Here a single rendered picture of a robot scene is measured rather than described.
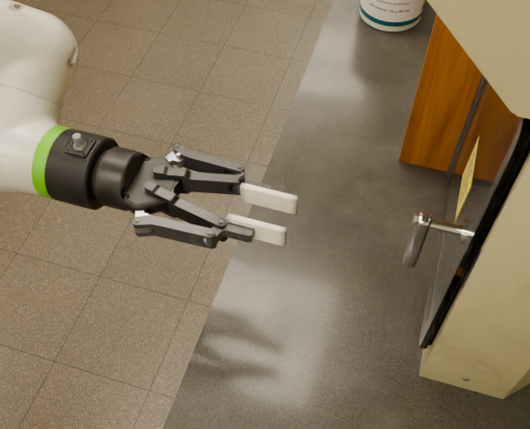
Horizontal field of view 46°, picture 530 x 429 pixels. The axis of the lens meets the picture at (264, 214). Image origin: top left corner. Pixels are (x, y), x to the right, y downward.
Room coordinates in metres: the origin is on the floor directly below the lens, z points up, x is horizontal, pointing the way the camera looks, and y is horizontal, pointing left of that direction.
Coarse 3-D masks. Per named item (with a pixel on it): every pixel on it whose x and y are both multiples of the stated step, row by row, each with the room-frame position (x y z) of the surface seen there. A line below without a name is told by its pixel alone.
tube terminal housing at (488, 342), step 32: (512, 192) 0.32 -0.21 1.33; (512, 224) 0.31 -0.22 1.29; (480, 256) 0.32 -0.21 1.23; (512, 256) 0.31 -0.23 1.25; (480, 288) 0.31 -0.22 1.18; (512, 288) 0.30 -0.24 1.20; (448, 320) 0.32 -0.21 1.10; (480, 320) 0.31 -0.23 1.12; (512, 320) 0.30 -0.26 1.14; (448, 352) 0.31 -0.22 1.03; (480, 352) 0.30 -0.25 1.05; (512, 352) 0.29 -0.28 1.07; (480, 384) 0.29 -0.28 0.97; (512, 384) 0.28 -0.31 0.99
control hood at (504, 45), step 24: (432, 0) 0.35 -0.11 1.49; (456, 0) 0.34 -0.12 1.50; (480, 0) 0.34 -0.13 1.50; (504, 0) 0.33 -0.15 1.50; (528, 0) 0.33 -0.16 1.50; (456, 24) 0.34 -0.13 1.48; (480, 24) 0.34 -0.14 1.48; (504, 24) 0.33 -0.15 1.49; (528, 24) 0.33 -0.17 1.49; (480, 48) 0.33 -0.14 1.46; (504, 48) 0.33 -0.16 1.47; (528, 48) 0.33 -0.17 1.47; (504, 72) 0.33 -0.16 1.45; (528, 72) 0.32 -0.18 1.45; (504, 96) 0.33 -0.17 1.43; (528, 96) 0.32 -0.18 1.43
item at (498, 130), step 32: (480, 96) 0.60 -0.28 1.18; (480, 128) 0.51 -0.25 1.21; (512, 128) 0.36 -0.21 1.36; (480, 160) 0.44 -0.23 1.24; (512, 160) 0.33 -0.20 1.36; (448, 192) 0.56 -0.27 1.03; (480, 192) 0.37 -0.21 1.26; (480, 224) 0.33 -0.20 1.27; (448, 256) 0.39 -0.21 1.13; (448, 288) 0.33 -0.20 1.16
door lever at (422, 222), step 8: (416, 216) 0.38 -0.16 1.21; (424, 216) 0.38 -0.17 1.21; (416, 224) 0.38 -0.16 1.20; (424, 224) 0.37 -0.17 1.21; (432, 224) 0.38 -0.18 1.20; (440, 224) 0.37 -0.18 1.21; (448, 224) 0.37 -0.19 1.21; (456, 224) 0.37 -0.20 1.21; (464, 224) 0.37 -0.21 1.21; (416, 232) 0.38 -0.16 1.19; (424, 232) 0.37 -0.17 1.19; (448, 232) 0.37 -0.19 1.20; (456, 232) 0.37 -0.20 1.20; (464, 232) 0.36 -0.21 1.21; (416, 240) 0.37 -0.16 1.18; (424, 240) 0.37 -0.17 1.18; (408, 248) 0.38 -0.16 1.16; (416, 248) 0.37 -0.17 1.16; (408, 256) 0.38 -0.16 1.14; (416, 256) 0.37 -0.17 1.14; (408, 264) 0.37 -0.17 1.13
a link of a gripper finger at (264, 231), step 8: (232, 216) 0.42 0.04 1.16; (240, 216) 0.42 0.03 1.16; (240, 224) 0.41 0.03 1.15; (248, 224) 0.41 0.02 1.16; (256, 224) 0.41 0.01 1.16; (264, 224) 0.41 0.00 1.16; (256, 232) 0.40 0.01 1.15; (264, 232) 0.40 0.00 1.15; (272, 232) 0.40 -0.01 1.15; (280, 232) 0.40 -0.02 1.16; (264, 240) 0.40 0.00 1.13; (272, 240) 0.40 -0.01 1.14; (280, 240) 0.40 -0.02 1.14
